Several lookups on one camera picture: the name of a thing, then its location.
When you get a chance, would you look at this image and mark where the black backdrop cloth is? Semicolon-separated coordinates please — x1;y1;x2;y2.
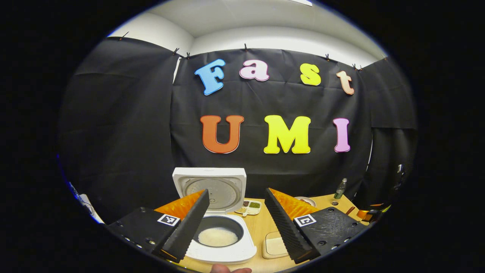
57;36;419;224

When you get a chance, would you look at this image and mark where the clear bottle green label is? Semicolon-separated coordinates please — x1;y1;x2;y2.
333;177;347;199

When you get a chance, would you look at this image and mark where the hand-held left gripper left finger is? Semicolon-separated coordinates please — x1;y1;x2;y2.
107;189;210;263

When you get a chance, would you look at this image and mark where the divided grain tray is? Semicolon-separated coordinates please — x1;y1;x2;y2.
235;199;262;217

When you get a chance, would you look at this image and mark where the row of black clips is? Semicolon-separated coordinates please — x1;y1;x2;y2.
117;31;389;72

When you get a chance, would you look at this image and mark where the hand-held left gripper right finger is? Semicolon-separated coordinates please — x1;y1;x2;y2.
264;188;369;265

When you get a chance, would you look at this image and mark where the white rice cooker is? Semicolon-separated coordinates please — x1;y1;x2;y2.
172;167;257;265

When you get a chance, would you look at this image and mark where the white plastic object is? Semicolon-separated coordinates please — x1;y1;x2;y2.
78;193;105;224

